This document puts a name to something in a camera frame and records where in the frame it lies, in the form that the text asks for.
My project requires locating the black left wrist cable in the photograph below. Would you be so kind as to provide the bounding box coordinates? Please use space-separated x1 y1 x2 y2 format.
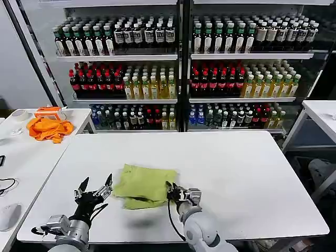
88 203 109 222

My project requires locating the yellow-green shirt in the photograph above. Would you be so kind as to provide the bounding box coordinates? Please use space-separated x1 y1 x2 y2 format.
112 164 181 210

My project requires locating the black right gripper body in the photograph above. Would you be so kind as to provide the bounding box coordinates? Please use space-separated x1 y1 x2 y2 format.
173 186 191 210

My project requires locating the white table with metal frame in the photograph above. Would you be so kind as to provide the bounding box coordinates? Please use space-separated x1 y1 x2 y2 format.
282 100 336 204

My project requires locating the thin black cable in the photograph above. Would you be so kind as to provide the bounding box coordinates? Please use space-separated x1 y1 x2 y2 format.
0 177 18 196

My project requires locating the roll of pale tape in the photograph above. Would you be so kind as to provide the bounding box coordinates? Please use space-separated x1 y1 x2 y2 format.
11 109 29 122

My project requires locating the shelf rack with bottles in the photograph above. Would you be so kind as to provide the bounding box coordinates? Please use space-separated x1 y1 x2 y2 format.
51 0 331 133

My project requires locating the white side table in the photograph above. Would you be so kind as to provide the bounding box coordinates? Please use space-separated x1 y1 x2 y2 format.
0 108 97 252

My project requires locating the orange cloth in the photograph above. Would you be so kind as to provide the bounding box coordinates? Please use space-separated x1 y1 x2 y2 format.
27 117 75 144

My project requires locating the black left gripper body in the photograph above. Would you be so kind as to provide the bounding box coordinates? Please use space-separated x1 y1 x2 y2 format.
69 192 105 224

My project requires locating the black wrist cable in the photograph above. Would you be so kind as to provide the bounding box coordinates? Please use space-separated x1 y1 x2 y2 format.
88 203 109 222
166 198 186 242

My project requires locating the orange and white box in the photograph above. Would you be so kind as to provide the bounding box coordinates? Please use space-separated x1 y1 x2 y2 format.
34 106 67 121

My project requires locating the grey rounded object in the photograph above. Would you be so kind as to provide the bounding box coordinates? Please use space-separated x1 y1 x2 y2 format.
307 158 336 186

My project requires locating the white computer mouse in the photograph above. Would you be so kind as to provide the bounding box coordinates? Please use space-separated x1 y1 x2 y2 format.
0 203 22 232

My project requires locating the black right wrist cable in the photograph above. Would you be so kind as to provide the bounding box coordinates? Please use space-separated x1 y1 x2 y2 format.
166 198 186 242

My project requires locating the black slanted pole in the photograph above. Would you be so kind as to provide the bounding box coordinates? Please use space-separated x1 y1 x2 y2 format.
16 0 68 108
2 0 59 108

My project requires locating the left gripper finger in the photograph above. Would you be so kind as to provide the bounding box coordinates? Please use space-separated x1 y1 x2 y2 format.
73 177 90 200
93 173 114 201

